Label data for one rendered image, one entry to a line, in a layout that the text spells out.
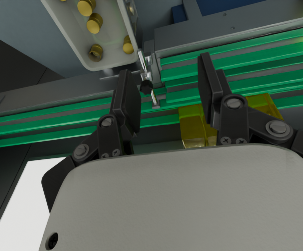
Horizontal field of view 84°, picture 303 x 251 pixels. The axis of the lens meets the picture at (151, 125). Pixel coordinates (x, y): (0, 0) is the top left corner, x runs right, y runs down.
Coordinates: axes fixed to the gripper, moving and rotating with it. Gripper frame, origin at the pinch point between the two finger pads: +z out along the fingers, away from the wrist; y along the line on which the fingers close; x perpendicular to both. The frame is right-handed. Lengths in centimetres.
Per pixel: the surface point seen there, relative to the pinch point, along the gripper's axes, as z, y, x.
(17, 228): -4, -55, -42
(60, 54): 61, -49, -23
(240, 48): 28.0, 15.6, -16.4
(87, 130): 24, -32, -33
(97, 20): 39.1, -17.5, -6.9
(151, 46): 34.2, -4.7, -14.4
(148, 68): 23.5, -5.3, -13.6
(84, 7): 37.6, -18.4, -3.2
